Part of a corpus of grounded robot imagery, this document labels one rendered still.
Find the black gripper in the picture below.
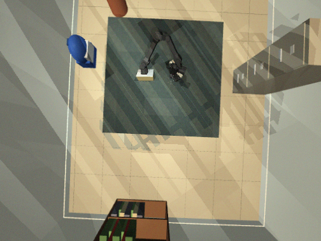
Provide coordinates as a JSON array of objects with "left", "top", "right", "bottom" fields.
[{"left": 166, "top": 63, "right": 180, "bottom": 82}]

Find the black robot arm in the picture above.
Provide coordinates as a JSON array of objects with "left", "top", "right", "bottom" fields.
[{"left": 139, "top": 31, "right": 187, "bottom": 75}]

